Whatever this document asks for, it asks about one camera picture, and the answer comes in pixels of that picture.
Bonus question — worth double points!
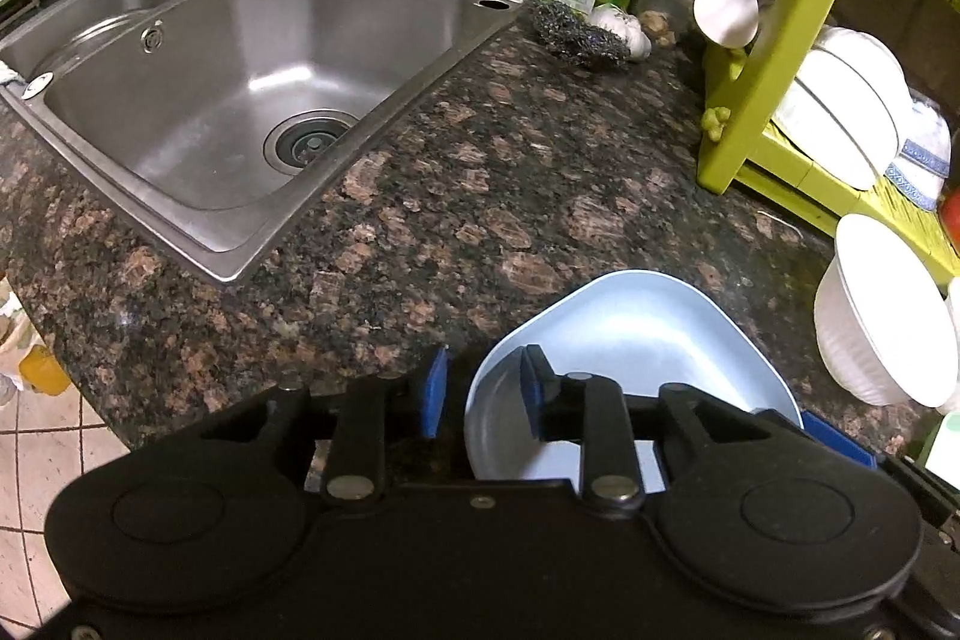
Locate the blue square plate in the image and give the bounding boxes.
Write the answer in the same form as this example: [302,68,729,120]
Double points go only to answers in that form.
[466,269,800,482]

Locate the white disposable bowl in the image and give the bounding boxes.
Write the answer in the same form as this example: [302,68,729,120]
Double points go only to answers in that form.
[946,278,960,344]
[814,214,958,409]

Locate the mint green square plate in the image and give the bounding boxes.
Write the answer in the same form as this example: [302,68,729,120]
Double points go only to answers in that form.
[924,411,960,489]

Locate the blue patterned ceramic bowls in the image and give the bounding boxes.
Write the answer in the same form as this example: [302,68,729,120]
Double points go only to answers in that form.
[885,91,952,213]

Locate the stacked white ceramic bowls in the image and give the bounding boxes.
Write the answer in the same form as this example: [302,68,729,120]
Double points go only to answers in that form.
[773,26,910,191]

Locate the red ceramic bowl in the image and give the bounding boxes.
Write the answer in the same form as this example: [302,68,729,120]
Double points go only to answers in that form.
[937,188,960,253]

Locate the stainless steel sink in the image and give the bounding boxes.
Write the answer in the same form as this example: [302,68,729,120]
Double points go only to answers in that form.
[2,0,524,284]

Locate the garlic bulb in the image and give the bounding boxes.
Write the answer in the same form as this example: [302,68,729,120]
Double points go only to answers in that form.
[589,5,652,62]

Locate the steel wool scrubber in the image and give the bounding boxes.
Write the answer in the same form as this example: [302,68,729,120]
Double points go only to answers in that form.
[529,0,630,71]

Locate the yellow trash bin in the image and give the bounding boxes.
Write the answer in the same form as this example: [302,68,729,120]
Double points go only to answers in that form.
[18,344,71,396]

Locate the green plastic dish rack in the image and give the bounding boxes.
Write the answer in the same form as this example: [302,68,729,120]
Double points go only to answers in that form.
[694,0,960,289]

